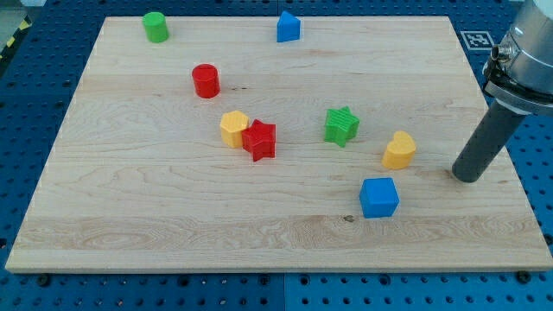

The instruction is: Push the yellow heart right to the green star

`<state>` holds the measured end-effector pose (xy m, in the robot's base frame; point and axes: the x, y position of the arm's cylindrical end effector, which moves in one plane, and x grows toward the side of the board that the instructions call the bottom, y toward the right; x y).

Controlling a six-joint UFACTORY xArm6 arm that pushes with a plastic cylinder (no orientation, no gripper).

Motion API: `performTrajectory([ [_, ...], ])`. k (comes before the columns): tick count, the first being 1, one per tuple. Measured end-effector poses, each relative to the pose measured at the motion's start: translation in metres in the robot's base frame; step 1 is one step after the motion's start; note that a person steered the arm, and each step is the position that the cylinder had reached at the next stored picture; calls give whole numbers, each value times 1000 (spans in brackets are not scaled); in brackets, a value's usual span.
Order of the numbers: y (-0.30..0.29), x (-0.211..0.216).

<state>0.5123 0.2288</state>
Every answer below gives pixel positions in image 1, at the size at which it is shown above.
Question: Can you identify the yellow heart block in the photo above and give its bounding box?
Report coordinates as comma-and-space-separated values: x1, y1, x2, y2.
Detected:
381, 130, 416, 169

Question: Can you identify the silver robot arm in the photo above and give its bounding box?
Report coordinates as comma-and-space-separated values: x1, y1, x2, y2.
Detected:
483, 0, 552, 116

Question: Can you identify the red star block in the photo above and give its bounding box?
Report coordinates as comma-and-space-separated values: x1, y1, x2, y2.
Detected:
242, 119, 277, 162

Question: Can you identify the green star block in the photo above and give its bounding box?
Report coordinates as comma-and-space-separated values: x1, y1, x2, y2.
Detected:
324, 106, 360, 148

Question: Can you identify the wooden board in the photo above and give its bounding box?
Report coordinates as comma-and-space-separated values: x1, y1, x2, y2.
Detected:
6, 16, 552, 274

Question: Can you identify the yellow hexagon block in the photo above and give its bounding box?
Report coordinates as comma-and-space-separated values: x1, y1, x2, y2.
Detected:
219, 111, 250, 148

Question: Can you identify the red cylinder block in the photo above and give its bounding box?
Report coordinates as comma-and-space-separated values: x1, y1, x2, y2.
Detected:
192, 64, 220, 98

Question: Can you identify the blue cube block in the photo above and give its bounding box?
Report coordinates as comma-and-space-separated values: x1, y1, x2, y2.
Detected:
359, 177, 400, 219

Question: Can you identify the blue triangle block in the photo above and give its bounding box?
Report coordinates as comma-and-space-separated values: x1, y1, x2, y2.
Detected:
276, 10, 301, 42

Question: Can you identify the green cylinder block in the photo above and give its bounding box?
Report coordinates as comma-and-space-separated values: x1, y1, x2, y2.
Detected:
142, 11, 169, 43

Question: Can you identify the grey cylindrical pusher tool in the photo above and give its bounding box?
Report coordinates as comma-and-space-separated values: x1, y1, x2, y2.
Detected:
452, 100, 526, 183

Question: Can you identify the white fiducial marker tag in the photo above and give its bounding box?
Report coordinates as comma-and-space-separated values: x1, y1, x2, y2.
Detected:
461, 30, 494, 51

